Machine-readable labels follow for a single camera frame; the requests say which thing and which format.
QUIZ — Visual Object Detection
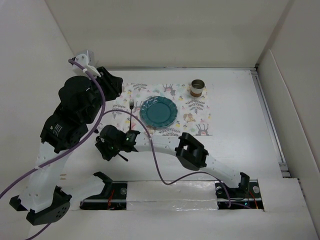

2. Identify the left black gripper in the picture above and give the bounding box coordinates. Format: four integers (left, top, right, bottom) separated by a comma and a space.
83, 67, 123, 125

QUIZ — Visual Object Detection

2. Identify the black spoon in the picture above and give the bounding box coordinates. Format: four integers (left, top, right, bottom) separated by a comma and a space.
95, 135, 129, 162

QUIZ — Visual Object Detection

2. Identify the black fork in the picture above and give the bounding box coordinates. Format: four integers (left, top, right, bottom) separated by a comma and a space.
129, 98, 134, 131

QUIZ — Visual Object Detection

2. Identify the teal scalloped plate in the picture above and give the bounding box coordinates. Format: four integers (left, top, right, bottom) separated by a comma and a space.
139, 96, 178, 129

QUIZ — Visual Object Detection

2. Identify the patterned cloth placemat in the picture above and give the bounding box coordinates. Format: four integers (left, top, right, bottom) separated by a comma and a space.
106, 83, 213, 136

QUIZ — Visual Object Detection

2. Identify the white and brown cup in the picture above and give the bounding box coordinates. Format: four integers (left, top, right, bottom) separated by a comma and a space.
189, 79, 206, 98

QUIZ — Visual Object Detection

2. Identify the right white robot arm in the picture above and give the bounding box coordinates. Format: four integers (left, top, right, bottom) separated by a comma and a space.
95, 125, 250, 197

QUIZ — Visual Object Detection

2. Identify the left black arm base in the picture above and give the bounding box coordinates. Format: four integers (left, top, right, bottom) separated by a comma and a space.
79, 172, 128, 211

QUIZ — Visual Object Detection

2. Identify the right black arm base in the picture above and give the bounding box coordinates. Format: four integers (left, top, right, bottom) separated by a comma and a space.
215, 180, 264, 210

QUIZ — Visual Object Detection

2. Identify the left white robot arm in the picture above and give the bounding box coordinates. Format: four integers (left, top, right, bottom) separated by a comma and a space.
9, 50, 123, 226

